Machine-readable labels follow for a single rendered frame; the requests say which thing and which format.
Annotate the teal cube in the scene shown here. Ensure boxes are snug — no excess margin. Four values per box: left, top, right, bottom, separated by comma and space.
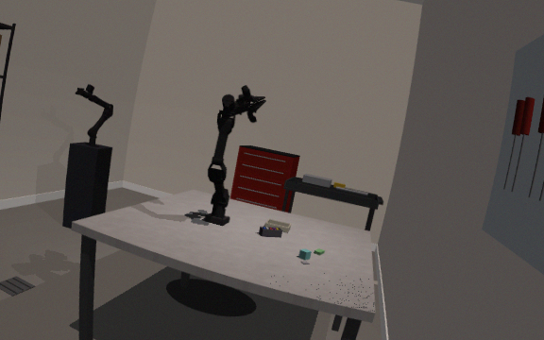
298, 248, 312, 261

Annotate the shallow beige square tray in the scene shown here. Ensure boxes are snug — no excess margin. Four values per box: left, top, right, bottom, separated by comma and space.
265, 219, 291, 233

